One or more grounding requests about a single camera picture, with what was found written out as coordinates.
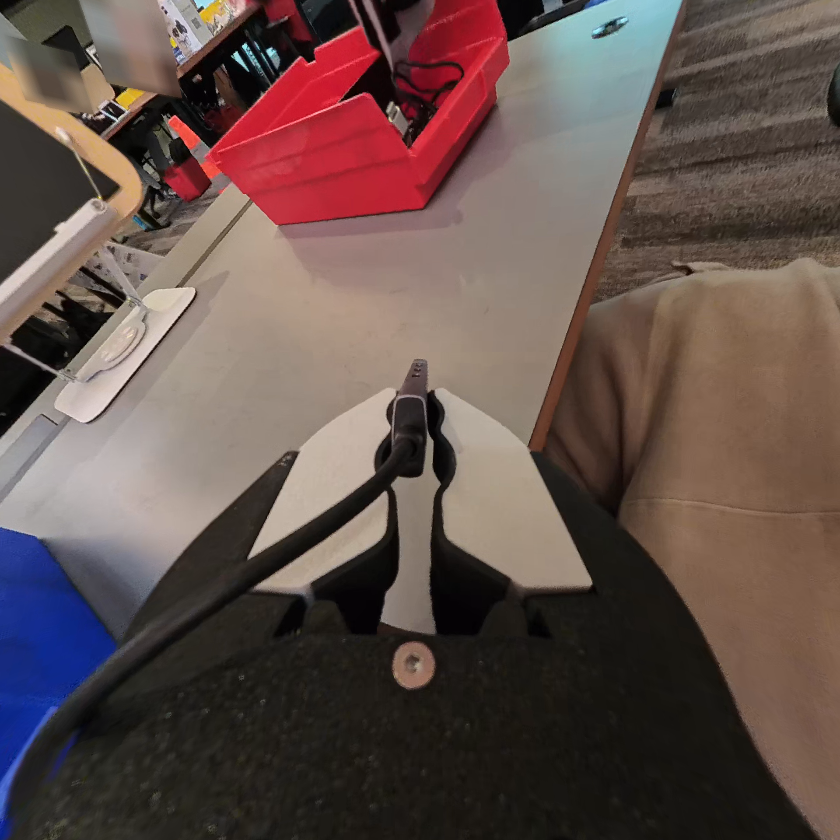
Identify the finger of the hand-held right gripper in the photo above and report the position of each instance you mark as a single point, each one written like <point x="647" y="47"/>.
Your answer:
<point x="394" y="33"/>

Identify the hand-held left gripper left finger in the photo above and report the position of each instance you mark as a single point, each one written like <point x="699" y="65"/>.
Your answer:
<point x="328" y="472"/>

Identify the blue plastic bin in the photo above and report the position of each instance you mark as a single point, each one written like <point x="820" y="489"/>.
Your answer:
<point x="46" y="623"/>

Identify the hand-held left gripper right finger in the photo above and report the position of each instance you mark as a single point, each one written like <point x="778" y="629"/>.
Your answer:
<point x="512" y="518"/>

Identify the dark grey usb hub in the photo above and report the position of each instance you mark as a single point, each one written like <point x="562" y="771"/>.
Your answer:
<point x="412" y="426"/>

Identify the white folding stand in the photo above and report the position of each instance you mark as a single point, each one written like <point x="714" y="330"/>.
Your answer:
<point x="124" y="348"/>

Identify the red plastic bin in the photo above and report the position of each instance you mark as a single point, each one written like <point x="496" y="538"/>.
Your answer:
<point x="315" y="157"/>

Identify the round table grommet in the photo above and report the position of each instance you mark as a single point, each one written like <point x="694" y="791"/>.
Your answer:
<point x="609" y="27"/>

